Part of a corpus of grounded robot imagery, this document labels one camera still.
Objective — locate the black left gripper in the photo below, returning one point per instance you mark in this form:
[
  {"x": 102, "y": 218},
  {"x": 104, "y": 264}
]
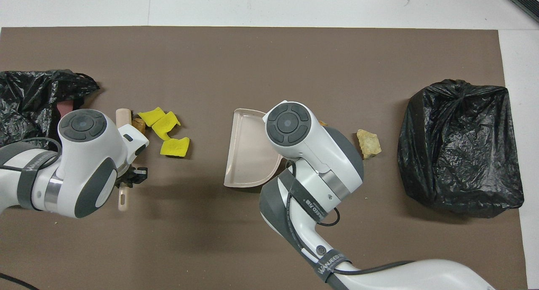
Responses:
[{"x": 139, "y": 175}]

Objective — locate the yellow sponge piece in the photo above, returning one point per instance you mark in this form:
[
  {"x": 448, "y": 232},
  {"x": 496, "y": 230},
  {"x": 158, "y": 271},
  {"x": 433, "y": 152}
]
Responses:
[
  {"x": 165, "y": 125},
  {"x": 174, "y": 147},
  {"x": 150, "y": 115}
]

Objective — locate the brown toy bread roll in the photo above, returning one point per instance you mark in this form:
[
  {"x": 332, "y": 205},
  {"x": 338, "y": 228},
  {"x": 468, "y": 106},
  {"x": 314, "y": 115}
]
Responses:
[{"x": 139, "y": 125}]

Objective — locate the beige plastic dustpan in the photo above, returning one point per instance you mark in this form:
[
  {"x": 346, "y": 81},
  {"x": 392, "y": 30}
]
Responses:
[{"x": 248, "y": 155}]

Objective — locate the pale beige foam chunk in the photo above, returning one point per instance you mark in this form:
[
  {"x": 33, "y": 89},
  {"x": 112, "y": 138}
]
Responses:
[{"x": 369, "y": 144}]

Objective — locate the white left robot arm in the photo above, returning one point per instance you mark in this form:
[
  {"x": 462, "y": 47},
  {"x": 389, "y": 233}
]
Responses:
[{"x": 84, "y": 163}]

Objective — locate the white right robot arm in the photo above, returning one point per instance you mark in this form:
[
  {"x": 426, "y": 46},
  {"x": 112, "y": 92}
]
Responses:
[{"x": 320, "y": 155}]

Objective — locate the black bag over pink bin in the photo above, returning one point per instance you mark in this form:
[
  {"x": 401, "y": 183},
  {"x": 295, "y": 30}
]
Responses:
[{"x": 25, "y": 96}]

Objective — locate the right black trash bag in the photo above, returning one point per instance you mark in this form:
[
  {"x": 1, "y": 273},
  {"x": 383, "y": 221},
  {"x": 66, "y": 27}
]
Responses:
[{"x": 454, "y": 155}]

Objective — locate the large brown table mat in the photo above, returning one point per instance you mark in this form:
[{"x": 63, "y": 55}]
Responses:
[{"x": 269, "y": 46}]

